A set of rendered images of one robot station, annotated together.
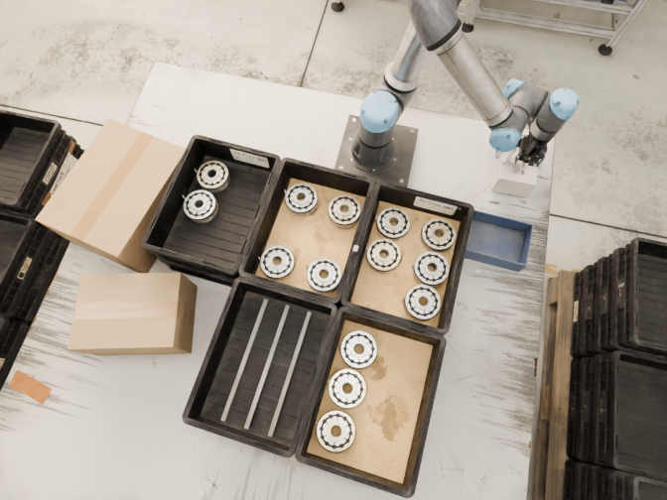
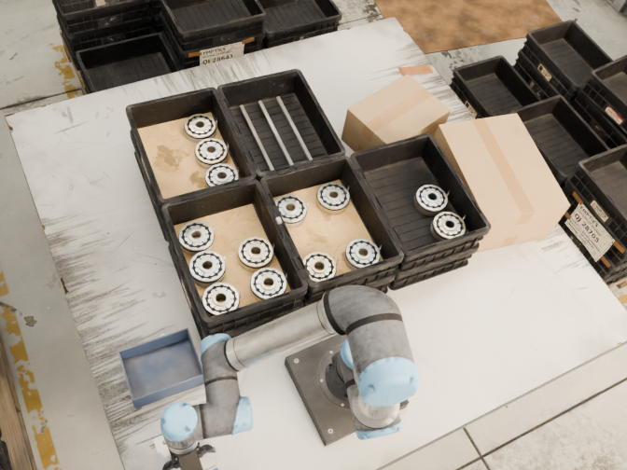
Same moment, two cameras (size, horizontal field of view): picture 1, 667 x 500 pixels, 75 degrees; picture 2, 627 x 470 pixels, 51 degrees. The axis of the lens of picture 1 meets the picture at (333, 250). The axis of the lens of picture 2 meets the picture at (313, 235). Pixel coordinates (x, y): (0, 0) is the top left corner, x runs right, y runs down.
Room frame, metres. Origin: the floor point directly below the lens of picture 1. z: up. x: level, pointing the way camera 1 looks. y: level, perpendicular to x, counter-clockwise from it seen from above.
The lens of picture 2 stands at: (1.13, -0.83, 2.49)
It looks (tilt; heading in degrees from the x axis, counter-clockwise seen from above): 57 degrees down; 127
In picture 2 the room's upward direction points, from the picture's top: 12 degrees clockwise
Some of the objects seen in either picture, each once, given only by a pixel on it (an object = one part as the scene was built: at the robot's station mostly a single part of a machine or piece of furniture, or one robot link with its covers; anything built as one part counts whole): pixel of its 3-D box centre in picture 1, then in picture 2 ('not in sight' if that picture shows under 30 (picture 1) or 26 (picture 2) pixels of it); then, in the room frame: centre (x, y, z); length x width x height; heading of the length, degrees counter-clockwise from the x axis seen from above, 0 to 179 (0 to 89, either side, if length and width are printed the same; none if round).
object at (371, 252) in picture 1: (383, 254); (256, 252); (0.42, -0.15, 0.86); 0.10 x 0.10 x 0.01
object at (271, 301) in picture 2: (409, 254); (232, 247); (0.40, -0.22, 0.92); 0.40 x 0.30 x 0.02; 160
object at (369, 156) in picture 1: (373, 141); (355, 370); (0.86, -0.16, 0.80); 0.15 x 0.15 x 0.10
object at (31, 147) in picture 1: (41, 182); (609, 220); (1.02, 1.31, 0.37); 0.40 x 0.30 x 0.45; 164
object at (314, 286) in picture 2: (309, 226); (329, 218); (0.50, 0.07, 0.92); 0.40 x 0.30 x 0.02; 160
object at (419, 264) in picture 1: (431, 268); (207, 266); (0.37, -0.29, 0.86); 0.10 x 0.10 x 0.01
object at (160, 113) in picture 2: (371, 396); (190, 154); (0.02, -0.08, 0.87); 0.40 x 0.30 x 0.11; 160
